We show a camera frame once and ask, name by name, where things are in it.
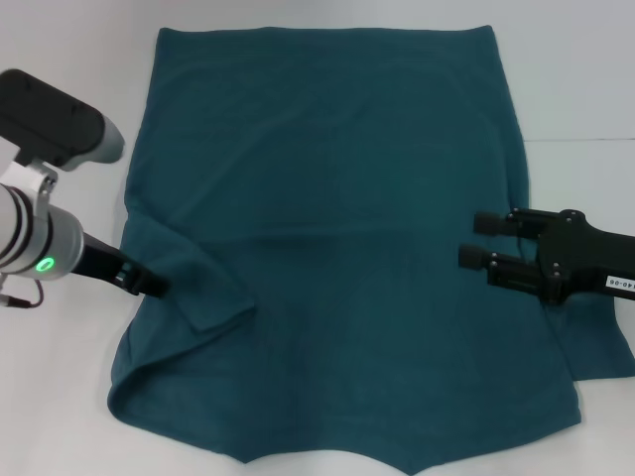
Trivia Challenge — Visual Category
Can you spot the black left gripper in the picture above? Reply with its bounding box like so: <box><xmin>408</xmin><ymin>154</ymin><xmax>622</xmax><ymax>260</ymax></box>
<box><xmin>72</xmin><ymin>231</ymin><xmax>169</xmax><ymax>299</ymax></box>

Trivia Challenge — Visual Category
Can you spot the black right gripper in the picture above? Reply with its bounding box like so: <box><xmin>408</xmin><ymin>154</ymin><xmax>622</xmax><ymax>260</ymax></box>
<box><xmin>457</xmin><ymin>208</ymin><xmax>635</xmax><ymax>305</ymax></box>

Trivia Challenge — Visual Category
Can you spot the blue shirt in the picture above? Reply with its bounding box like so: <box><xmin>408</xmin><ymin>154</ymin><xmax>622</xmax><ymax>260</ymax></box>
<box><xmin>106</xmin><ymin>25</ymin><xmax>635</xmax><ymax>463</ymax></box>

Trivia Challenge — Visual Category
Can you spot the left arm cable with plug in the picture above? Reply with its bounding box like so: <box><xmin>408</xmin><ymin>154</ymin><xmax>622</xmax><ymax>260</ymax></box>
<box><xmin>0</xmin><ymin>280</ymin><xmax>49</xmax><ymax>309</ymax></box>

